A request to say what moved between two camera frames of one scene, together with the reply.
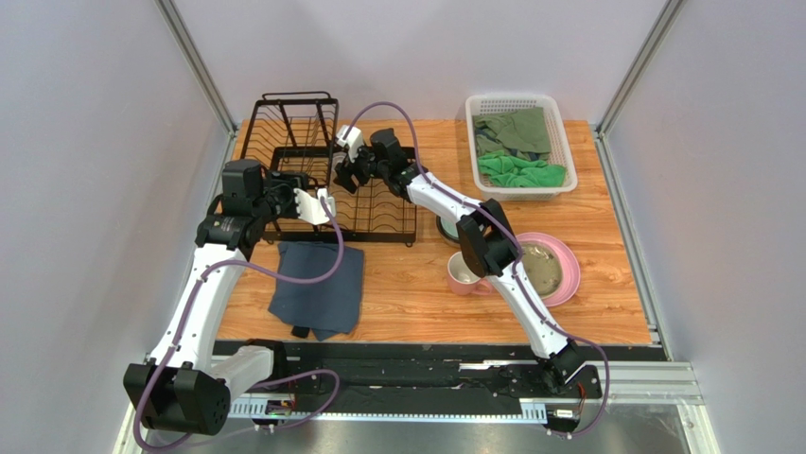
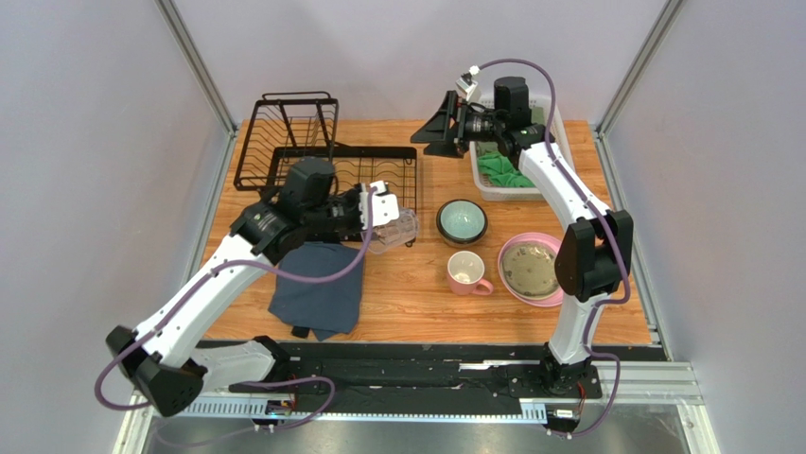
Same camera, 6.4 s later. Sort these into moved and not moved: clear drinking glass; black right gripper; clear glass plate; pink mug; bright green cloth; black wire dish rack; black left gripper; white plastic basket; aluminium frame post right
Moved: black right gripper; black left gripper; clear drinking glass
Not moved: white plastic basket; clear glass plate; black wire dish rack; aluminium frame post right; bright green cloth; pink mug
